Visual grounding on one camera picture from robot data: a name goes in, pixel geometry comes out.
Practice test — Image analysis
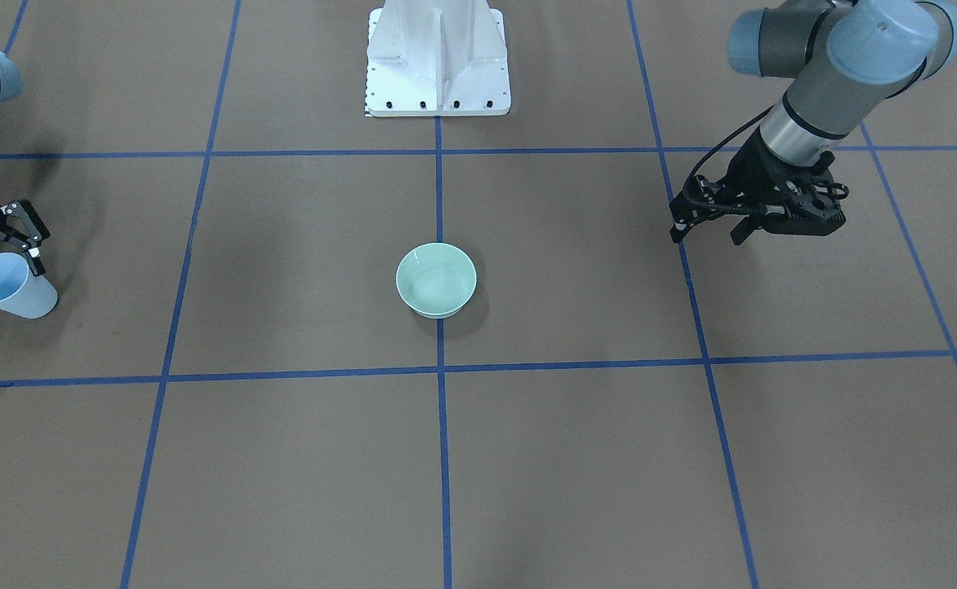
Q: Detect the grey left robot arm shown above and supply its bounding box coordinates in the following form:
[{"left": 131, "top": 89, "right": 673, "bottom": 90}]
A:
[{"left": 669, "top": 1, "right": 957, "bottom": 245}]

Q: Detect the light blue plastic cup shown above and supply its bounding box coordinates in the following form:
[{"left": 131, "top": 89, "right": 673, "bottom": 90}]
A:
[{"left": 0, "top": 251, "right": 59, "bottom": 320}]

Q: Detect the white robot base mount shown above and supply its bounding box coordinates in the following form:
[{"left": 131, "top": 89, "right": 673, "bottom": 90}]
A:
[{"left": 364, "top": 1, "right": 512, "bottom": 117}]

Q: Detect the mint green bowl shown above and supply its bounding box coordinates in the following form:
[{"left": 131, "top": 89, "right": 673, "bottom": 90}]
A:
[{"left": 395, "top": 242, "right": 478, "bottom": 320}]

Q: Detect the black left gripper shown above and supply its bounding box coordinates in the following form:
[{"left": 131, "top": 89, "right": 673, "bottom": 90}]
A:
[{"left": 669, "top": 132, "right": 849, "bottom": 246}]

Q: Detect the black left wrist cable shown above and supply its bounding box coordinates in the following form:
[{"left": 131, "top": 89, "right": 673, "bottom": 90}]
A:
[{"left": 687, "top": 106, "right": 774, "bottom": 201}]

